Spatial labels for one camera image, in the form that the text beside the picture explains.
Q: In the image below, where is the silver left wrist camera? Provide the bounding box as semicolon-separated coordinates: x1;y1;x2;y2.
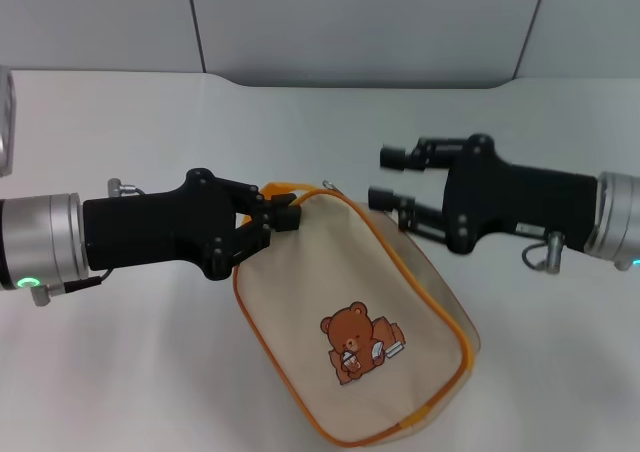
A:
0;65;19;177

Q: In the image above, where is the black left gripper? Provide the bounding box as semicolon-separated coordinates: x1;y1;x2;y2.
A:
82;168;304;282

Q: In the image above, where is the beige bear print food bag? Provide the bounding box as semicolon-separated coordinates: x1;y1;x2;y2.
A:
232;181;484;448

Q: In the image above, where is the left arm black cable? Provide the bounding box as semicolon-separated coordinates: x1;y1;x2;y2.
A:
30;275;105;307

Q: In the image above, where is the right gripper silver plug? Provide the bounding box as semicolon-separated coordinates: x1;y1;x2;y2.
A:
519;230;567;274

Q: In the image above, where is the left gripper silver plug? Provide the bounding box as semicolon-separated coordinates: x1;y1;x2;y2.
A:
107;177;147;197

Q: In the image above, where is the gripper silver plug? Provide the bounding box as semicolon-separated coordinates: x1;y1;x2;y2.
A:
519;230;567;274
107;177;147;197

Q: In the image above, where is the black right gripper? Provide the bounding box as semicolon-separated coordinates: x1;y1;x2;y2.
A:
368;133;600;256

